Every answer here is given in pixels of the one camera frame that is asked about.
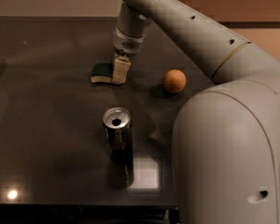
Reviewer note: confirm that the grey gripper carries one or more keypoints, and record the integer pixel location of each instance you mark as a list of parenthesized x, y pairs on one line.
[(127, 44)]

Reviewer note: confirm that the green and yellow sponge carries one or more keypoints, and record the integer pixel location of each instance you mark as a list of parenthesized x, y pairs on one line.
[(102, 72)]

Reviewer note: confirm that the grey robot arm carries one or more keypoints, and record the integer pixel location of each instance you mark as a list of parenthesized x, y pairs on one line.
[(226, 139)]

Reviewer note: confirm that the orange ball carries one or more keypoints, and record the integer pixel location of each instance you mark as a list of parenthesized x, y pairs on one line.
[(174, 81)]

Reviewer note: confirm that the blue silver drink can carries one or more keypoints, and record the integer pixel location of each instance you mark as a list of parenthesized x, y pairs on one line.
[(117, 122)]

